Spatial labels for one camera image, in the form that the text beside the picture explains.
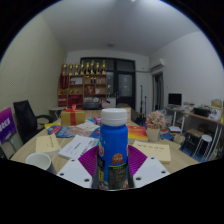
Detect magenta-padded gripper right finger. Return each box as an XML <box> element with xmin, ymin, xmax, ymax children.
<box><xmin>127</xmin><ymin>144</ymin><xmax>171</xmax><ymax>189</ymax></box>

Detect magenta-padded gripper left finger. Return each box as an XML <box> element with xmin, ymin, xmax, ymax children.
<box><xmin>56</xmin><ymin>144</ymin><xmax>100</xmax><ymax>189</ymax></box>

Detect blue bottle with white cap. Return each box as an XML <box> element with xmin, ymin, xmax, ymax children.
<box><xmin>96</xmin><ymin>107</ymin><xmax>130</xmax><ymax>191</ymax></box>

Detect yellow paper envelope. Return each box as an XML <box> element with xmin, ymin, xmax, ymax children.
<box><xmin>35</xmin><ymin>133</ymin><xmax>62</xmax><ymax>154</ymax></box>
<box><xmin>132</xmin><ymin>139</ymin><xmax>172</xmax><ymax>164</ymax></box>

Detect white printed paper booklet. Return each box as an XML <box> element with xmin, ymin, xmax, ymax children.
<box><xmin>58</xmin><ymin>134</ymin><xmax>98</xmax><ymax>160</ymax></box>

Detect orange book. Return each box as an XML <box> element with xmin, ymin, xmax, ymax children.
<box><xmin>126</xmin><ymin>125</ymin><xmax>149</xmax><ymax>141</ymax></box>

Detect blue printed book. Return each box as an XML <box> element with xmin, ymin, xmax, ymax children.
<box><xmin>47</xmin><ymin>124</ymin><xmax>76</xmax><ymax>139</ymax></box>

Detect pink flowers in white pot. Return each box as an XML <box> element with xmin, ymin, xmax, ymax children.
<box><xmin>145</xmin><ymin>110</ymin><xmax>167</xmax><ymax>142</ymax></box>

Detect yellow gift box, red ribbon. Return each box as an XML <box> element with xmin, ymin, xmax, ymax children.
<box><xmin>60</xmin><ymin>103</ymin><xmax>87</xmax><ymax>127</ymax></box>

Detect tan upright box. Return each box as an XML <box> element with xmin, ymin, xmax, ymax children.
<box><xmin>126</xmin><ymin>106</ymin><xmax>133</xmax><ymax>126</ymax></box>

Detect white round stool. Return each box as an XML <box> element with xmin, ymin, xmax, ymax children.
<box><xmin>194</xmin><ymin>133</ymin><xmax>213</xmax><ymax>161</ymax></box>

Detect small round side table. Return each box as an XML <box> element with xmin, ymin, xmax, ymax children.
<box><xmin>48</xmin><ymin>106</ymin><xmax>66</xmax><ymax>119</ymax></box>

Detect black office chair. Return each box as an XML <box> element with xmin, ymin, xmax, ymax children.
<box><xmin>13</xmin><ymin>99</ymin><xmax>56</xmax><ymax>144</ymax></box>

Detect wooden side desk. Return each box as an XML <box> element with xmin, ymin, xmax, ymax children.
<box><xmin>164</xmin><ymin>99</ymin><xmax>224</xmax><ymax>161</ymax></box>

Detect black computer monitor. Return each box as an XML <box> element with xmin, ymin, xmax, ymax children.
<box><xmin>167</xmin><ymin>92</ymin><xmax>183</xmax><ymax>107</ymax></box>

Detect purple sign on stand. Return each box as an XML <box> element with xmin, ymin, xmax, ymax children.
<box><xmin>0</xmin><ymin>107</ymin><xmax>18</xmax><ymax>145</ymax></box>

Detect wooden shelf unit with trophies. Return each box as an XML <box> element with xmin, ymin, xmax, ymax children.
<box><xmin>57</xmin><ymin>59</ymin><xmax>108</xmax><ymax>108</ymax></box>

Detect dark glass double door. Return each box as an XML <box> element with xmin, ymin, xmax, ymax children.
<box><xmin>79</xmin><ymin>57</ymin><xmax>137</xmax><ymax>109</ymax></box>

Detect white wall air conditioner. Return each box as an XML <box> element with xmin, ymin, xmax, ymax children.
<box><xmin>149</xmin><ymin>58</ymin><xmax>166</xmax><ymax>72</ymax></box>

